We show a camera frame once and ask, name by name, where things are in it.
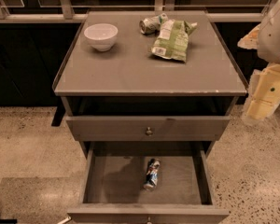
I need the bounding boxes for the green chip bag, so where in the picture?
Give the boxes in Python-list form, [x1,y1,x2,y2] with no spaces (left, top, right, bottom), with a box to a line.
[151,20,198,62]

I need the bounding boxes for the grey drawer cabinet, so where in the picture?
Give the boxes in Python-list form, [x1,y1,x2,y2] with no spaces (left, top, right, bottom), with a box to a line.
[51,10,249,224]

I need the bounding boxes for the white ceramic bowl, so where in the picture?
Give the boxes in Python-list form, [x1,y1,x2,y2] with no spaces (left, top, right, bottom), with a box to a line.
[84,23,119,51]

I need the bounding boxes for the grey open middle drawer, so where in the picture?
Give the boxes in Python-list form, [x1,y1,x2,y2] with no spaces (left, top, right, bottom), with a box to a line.
[68,142,230,224]

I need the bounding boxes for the brass top drawer knob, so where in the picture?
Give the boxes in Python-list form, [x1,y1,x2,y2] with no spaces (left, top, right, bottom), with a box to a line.
[146,127,153,136]

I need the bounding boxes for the metal window railing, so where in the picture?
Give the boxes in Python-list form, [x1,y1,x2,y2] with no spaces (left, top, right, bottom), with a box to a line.
[0,0,277,23]

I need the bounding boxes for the brass middle drawer knob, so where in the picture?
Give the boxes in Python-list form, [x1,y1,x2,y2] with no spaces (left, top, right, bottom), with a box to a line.
[146,217,152,224]

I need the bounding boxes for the brass drawer knob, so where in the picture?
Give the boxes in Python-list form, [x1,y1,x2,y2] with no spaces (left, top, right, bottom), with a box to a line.
[146,127,153,136]
[146,217,152,224]

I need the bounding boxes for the redbull can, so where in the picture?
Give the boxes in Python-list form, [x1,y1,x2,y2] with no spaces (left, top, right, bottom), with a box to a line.
[143,159,161,190]

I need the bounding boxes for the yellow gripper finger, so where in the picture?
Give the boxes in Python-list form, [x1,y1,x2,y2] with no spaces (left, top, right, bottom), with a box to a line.
[237,24,260,49]
[242,63,280,121]

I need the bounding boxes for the grey top drawer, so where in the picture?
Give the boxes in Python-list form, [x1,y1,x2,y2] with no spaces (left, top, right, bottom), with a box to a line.
[66,116,230,141]

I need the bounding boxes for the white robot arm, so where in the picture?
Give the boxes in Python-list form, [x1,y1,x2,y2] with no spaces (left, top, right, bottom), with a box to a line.
[237,0,280,123]

